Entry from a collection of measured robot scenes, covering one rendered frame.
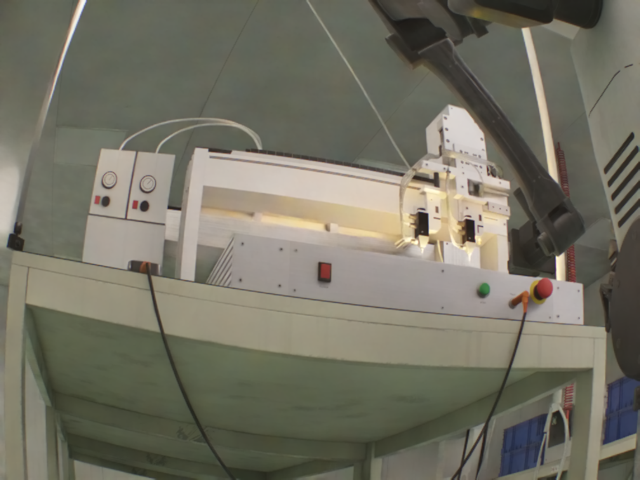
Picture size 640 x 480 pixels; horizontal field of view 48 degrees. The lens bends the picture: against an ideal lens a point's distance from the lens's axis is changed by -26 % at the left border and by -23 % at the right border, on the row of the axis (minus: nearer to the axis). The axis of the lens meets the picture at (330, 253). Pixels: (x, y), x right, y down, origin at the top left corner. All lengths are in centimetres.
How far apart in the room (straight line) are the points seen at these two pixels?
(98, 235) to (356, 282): 69
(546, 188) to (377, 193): 87
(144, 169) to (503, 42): 263
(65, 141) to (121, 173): 352
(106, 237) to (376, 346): 76
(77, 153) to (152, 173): 366
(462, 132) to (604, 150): 135
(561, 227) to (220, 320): 55
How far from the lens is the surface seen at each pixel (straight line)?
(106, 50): 445
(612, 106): 76
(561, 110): 490
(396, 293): 151
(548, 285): 163
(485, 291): 158
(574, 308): 171
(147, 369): 196
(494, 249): 217
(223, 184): 196
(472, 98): 127
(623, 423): 458
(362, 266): 150
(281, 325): 139
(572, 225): 126
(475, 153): 209
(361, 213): 206
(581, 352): 164
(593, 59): 81
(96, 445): 410
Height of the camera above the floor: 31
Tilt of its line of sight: 21 degrees up
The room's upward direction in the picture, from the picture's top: 2 degrees clockwise
